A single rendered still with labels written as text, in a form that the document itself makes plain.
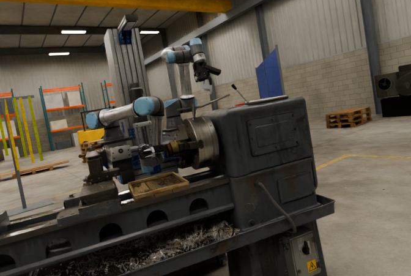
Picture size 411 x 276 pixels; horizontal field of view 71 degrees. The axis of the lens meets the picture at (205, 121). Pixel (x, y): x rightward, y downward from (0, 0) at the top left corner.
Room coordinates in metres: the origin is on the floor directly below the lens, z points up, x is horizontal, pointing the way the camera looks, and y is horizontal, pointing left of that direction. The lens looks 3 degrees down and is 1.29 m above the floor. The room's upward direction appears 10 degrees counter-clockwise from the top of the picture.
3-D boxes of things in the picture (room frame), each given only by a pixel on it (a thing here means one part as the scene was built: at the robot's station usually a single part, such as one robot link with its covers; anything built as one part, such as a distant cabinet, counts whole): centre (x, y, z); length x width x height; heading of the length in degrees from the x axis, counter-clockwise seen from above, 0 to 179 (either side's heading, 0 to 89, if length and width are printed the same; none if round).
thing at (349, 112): (8.81, -4.33, 0.22); 1.25 x 0.86 x 0.44; 127
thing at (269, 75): (8.40, -1.95, 1.18); 4.12 x 0.80 x 2.35; 176
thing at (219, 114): (1.93, -0.30, 1.06); 0.59 x 0.48 x 0.39; 110
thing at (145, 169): (1.94, 0.43, 0.98); 0.11 x 0.08 x 0.11; 159
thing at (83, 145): (10.67, 3.95, 0.36); 1.26 x 0.86 x 0.73; 136
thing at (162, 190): (1.67, 0.34, 0.89); 0.36 x 0.30 x 0.04; 20
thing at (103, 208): (1.55, 0.69, 0.90); 0.47 x 0.30 x 0.06; 20
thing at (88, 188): (1.58, 0.65, 0.95); 0.43 x 0.17 x 0.05; 20
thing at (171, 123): (2.38, 0.25, 1.21); 0.15 x 0.15 x 0.10
